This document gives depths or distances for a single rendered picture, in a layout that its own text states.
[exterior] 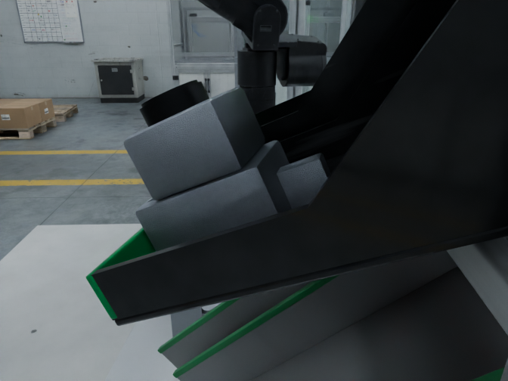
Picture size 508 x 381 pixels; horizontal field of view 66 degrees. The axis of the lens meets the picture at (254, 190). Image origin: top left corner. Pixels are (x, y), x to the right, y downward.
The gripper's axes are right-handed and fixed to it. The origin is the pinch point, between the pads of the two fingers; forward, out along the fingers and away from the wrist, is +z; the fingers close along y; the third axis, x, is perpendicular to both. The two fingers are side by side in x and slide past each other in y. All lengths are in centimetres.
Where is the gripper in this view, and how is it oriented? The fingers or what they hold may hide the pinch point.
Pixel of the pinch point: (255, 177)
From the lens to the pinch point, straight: 63.5
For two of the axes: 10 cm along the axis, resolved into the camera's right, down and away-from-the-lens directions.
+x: -10.0, -0.4, 0.8
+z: -0.1, 9.3, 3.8
